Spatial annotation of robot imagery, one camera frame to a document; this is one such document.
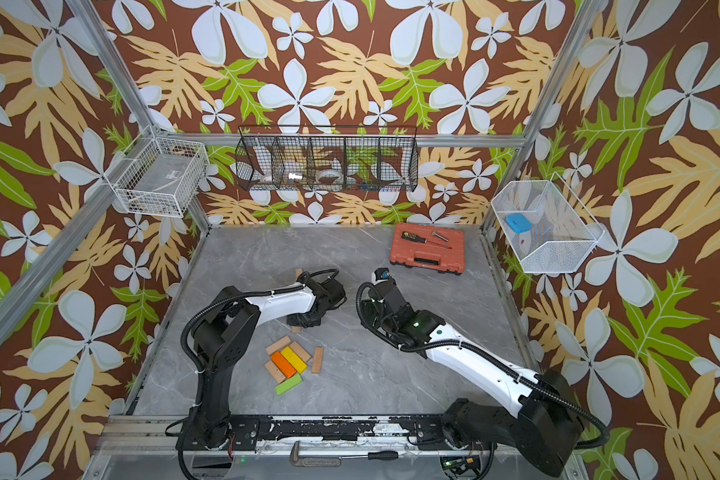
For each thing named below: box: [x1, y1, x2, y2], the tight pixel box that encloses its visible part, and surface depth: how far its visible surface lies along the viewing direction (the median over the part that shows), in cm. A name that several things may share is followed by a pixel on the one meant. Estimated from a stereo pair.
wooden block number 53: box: [265, 335, 292, 355], surface depth 90 cm
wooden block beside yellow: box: [289, 341, 312, 363], surface depth 88 cm
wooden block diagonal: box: [311, 347, 324, 374], surface depth 88 cm
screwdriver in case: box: [401, 231, 453, 250], surface depth 110 cm
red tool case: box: [389, 223, 466, 275], surface depth 109 cm
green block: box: [275, 373, 303, 396], surface depth 84 cm
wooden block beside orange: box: [264, 360, 287, 384], surface depth 86 cm
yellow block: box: [281, 346, 308, 374], surface depth 88 cm
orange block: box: [270, 351, 297, 379], surface depth 86 cm
